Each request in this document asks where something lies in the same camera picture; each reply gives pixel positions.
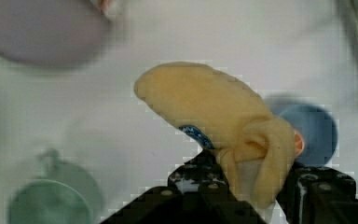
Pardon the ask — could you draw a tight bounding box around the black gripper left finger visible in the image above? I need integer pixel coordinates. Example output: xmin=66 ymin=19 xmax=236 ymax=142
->
xmin=101 ymin=150 xmax=266 ymax=224

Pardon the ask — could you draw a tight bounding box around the orange slice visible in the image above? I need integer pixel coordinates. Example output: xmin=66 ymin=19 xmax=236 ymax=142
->
xmin=295 ymin=130 xmax=305 ymax=157

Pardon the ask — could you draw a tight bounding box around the lilac round plate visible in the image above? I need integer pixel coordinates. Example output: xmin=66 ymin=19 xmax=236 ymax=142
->
xmin=0 ymin=0 xmax=111 ymax=66

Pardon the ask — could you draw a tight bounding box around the blue bowl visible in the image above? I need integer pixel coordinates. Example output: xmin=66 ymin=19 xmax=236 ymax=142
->
xmin=266 ymin=95 xmax=338 ymax=167

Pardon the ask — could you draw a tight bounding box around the green mug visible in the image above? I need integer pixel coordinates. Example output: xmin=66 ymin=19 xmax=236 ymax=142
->
xmin=7 ymin=148 xmax=104 ymax=224

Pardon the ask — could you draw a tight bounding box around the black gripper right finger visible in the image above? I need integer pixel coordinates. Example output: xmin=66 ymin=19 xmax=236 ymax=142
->
xmin=277 ymin=162 xmax=358 ymax=224

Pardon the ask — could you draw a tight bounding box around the yellow peeled banana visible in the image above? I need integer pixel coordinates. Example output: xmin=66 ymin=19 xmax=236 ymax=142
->
xmin=134 ymin=62 xmax=296 ymax=209

